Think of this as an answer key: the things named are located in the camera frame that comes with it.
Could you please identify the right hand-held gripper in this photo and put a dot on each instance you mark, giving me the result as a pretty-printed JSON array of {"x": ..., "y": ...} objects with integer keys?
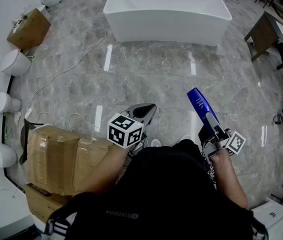
[{"x": 235, "y": 142}]

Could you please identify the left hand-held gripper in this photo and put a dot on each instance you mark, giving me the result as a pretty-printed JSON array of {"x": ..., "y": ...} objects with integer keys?
[{"x": 121, "y": 134}]

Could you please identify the blue bottle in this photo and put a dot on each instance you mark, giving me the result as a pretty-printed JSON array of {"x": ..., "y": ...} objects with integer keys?
[{"x": 199, "y": 101}]

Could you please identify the white bathtub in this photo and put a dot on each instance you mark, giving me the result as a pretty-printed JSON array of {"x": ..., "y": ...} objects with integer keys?
[{"x": 166, "y": 29}]

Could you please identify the person's right forearm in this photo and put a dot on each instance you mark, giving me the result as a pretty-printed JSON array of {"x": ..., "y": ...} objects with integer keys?
[{"x": 227, "y": 179}]

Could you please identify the person's left forearm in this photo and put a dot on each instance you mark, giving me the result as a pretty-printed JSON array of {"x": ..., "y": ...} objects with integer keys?
[{"x": 101, "y": 169}]

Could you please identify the person's white shoe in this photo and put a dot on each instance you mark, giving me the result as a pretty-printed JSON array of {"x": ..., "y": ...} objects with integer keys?
[
  {"x": 155, "y": 142},
  {"x": 184, "y": 138}
]

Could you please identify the person's black clothing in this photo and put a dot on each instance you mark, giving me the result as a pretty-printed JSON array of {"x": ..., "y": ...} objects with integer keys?
[{"x": 161, "y": 184}]

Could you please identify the large taped cardboard box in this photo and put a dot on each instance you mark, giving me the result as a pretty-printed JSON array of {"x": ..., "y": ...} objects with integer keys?
[{"x": 56, "y": 159}]

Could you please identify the wooden vanity cabinet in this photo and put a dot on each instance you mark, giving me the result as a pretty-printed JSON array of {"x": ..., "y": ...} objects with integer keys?
[{"x": 261, "y": 34}]

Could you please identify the white ceramic fixture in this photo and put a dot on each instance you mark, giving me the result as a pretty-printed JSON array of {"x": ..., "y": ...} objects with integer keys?
[{"x": 274, "y": 216}]

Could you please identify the white power adapter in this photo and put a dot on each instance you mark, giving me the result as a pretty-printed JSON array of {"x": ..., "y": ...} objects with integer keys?
[{"x": 28, "y": 113}]

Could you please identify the black curved seat cover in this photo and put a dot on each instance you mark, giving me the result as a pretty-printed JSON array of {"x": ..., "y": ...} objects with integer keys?
[{"x": 24, "y": 139}]

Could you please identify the printed cardboard box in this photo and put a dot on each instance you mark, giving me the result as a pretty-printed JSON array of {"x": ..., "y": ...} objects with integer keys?
[{"x": 41, "y": 204}]

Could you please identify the brown cardboard box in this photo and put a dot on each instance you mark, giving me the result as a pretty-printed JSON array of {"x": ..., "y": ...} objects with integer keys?
[{"x": 29, "y": 31}]

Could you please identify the white low platform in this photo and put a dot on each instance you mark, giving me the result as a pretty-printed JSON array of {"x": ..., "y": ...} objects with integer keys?
[{"x": 1, "y": 209}]

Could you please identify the white wall-hung toilet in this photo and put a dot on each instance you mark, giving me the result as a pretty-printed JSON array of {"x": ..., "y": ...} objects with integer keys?
[
  {"x": 4, "y": 101},
  {"x": 14, "y": 62},
  {"x": 1, "y": 155}
]

